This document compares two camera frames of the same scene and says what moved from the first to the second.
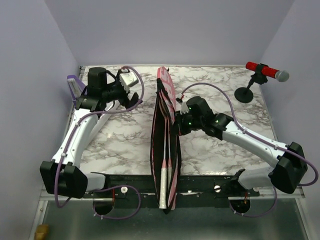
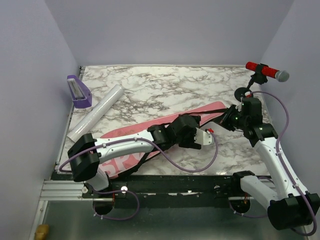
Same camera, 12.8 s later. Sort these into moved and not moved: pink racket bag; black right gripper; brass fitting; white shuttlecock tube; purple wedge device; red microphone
Moved: black right gripper; pink racket bag; white shuttlecock tube
Not moved: purple wedge device; brass fitting; red microphone
